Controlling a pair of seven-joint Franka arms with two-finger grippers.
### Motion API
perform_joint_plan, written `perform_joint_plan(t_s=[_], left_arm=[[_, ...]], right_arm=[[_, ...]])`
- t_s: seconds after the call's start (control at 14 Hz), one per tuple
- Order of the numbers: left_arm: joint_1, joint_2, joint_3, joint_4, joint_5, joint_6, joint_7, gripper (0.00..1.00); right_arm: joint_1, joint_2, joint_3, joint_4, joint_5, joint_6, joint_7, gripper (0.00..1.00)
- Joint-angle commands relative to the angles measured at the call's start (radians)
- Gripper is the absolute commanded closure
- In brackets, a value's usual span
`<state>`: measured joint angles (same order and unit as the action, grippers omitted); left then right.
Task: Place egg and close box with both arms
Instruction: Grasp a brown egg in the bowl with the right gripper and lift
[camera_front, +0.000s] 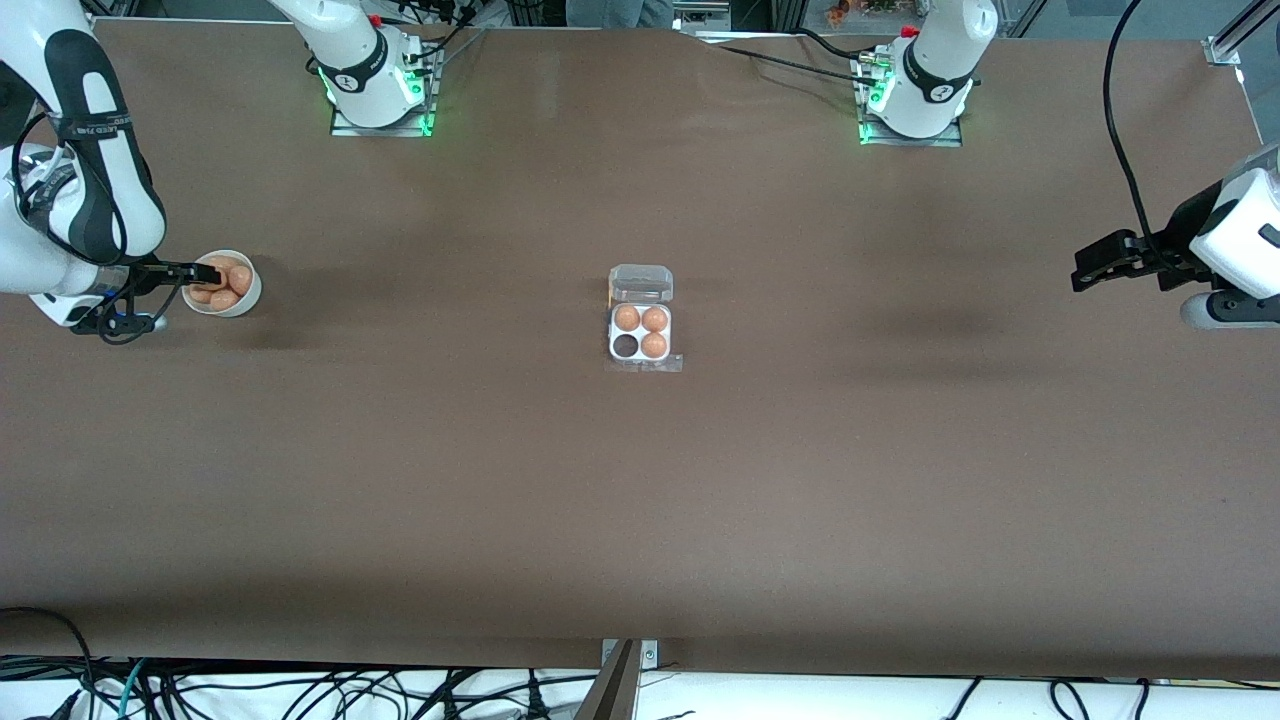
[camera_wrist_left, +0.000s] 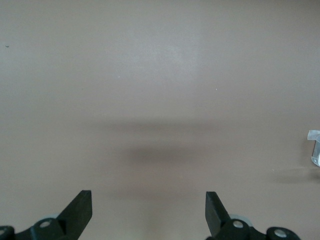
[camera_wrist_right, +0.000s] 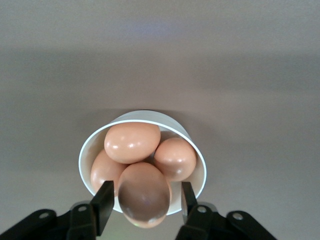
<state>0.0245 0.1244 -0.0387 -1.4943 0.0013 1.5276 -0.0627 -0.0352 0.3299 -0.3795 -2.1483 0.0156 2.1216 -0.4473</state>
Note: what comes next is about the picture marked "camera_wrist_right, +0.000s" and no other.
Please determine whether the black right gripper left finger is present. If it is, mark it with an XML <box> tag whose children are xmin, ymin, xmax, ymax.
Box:
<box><xmin>0</xmin><ymin>180</ymin><xmax>115</xmax><ymax>240</ymax></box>

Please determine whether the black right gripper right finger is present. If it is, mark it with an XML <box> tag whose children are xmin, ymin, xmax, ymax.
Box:
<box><xmin>174</xmin><ymin>181</ymin><xmax>277</xmax><ymax>240</ymax></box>

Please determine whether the brown egg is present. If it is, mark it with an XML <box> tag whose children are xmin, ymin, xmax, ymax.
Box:
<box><xmin>153</xmin><ymin>137</ymin><xmax>198</xmax><ymax>182</ymax></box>
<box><xmin>90</xmin><ymin>149</ymin><xmax>126</xmax><ymax>198</ymax></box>
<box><xmin>104</xmin><ymin>121</ymin><xmax>162</xmax><ymax>165</ymax></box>
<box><xmin>117</xmin><ymin>161</ymin><xmax>173</xmax><ymax>229</ymax></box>

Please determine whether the white round bowl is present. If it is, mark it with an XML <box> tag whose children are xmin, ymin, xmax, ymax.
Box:
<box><xmin>78</xmin><ymin>109</ymin><xmax>208</xmax><ymax>217</ymax></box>

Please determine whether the brown table cover sheet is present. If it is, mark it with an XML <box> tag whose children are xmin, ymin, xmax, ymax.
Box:
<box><xmin>0</xmin><ymin>0</ymin><xmax>320</xmax><ymax>240</ymax></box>

